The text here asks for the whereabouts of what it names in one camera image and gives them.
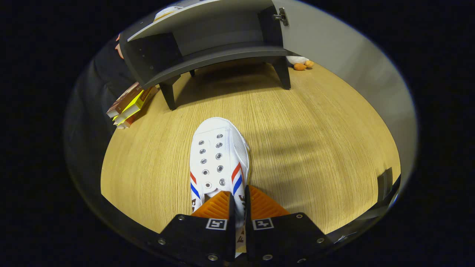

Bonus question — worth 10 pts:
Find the white striped shoe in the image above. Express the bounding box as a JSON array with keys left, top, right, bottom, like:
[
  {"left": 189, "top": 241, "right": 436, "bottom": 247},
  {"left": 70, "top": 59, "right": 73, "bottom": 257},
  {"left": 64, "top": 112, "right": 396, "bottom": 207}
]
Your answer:
[{"left": 189, "top": 117, "right": 251, "bottom": 258}]

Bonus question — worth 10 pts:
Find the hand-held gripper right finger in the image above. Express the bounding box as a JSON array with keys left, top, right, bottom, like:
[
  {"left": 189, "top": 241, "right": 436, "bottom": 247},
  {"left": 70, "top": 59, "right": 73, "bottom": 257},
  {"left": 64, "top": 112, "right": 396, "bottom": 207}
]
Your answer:
[{"left": 244, "top": 185, "right": 333, "bottom": 266}]

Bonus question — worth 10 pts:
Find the black backdrop cloth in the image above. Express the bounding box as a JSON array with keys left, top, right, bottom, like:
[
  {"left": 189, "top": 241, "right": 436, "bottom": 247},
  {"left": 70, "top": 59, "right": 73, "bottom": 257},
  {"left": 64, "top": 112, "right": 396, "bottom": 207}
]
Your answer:
[{"left": 64, "top": 33, "right": 149, "bottom": 208}]

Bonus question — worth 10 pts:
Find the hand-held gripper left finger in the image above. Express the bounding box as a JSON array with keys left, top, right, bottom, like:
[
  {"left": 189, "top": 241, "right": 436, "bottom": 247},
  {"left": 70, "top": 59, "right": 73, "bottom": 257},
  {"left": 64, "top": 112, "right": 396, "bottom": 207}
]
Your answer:
[{"left": 158, "top": 191, "right": 237, "bottom": 267}]

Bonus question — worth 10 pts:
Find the penguin plush toy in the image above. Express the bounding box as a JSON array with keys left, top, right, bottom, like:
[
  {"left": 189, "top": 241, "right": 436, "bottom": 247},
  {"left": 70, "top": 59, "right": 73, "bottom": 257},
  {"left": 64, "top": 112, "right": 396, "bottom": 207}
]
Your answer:
[{"left": 286, "top": 56, "right": 315, "bottom": 71}]

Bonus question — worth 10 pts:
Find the stack of books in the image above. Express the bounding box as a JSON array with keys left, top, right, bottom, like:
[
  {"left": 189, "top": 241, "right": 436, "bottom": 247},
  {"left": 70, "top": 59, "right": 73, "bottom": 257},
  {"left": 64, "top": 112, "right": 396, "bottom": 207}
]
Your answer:
[{"left": 107, "top": 82, "right": 159, "bottom": 129}]

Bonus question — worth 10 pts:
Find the metal door hinge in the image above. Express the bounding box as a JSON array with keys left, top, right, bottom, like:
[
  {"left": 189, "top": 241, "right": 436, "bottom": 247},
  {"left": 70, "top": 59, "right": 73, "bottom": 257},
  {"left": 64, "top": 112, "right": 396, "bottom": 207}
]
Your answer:
[{"left": 273, "top": 7, "right": 289, "bottom": 26}]

